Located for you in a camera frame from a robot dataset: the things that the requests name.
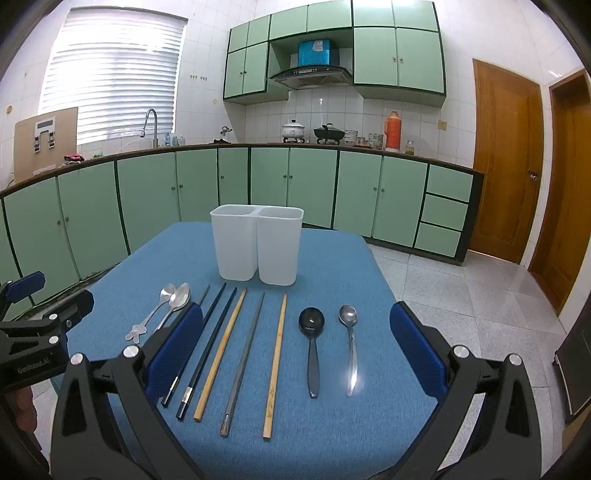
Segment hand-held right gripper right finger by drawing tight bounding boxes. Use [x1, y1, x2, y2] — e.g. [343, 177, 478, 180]
[389, 301, 543, 480]

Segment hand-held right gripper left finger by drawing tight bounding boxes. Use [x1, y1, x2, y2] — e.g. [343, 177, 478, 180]
[50, 302, 205, 480]

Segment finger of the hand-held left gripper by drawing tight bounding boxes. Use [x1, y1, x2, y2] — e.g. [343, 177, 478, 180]
[0, 288, 95, 358]
[0, 271, 46, 319]

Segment black chopstick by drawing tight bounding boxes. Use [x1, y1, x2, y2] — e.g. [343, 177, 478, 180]
[161, 282, 227, 408]
[176, 287, 238, 420]

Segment wooden chopstick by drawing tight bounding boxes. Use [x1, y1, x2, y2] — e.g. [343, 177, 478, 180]
[263, 292, 288, 439]
[193, 288, 247, 422]

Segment white two-compartment utensil holder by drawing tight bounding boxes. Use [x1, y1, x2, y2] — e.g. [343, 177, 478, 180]
[210, 204, 304, 285]

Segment large silver spoon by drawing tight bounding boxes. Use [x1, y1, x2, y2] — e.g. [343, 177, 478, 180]
[151, 282, 192, 335]

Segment slim silver spoon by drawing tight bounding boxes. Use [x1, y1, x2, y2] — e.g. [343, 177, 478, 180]
[339, 304, 359, 398]

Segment black spoon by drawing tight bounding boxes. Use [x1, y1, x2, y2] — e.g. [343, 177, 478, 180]
[298, 307, 326, 400]

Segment blue tablecloth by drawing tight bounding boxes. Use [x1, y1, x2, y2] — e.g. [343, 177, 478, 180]
[58, 222, 439, 480]

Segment dark framed board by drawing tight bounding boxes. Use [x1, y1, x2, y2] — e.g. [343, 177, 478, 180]
[554, 318, 591, 425]

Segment steel kitchen faucet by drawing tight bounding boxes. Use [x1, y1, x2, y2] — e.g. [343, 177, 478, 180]
[140, 108, 159, 149]

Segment green base cabinets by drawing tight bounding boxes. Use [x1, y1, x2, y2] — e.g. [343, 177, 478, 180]
[0, 143, 485, 296]

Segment wooden door with knob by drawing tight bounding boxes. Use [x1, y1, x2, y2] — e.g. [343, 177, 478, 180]
[468, 58, 544, 265]

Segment orange thermos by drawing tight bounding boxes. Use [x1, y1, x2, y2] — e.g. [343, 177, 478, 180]
[385, 111, 402, 152]

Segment white window blinds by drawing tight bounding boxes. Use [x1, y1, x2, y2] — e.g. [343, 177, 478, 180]
[38, 8, 189, 146]

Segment black wok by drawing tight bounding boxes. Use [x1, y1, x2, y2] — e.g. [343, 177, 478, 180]
[314, 123, 346, 141]

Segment black range hood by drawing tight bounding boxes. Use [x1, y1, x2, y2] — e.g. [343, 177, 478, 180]
[269, 66, 353, 90]

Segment blue box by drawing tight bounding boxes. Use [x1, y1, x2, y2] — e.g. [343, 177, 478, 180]
[298, 40, 340, 68]

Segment silver spoon with figure handle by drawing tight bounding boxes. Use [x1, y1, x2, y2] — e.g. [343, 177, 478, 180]
[126, 283, 177, 343]

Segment green wall cabinets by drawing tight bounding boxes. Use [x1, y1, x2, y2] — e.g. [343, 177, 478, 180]
[223, 0, 448, 109]

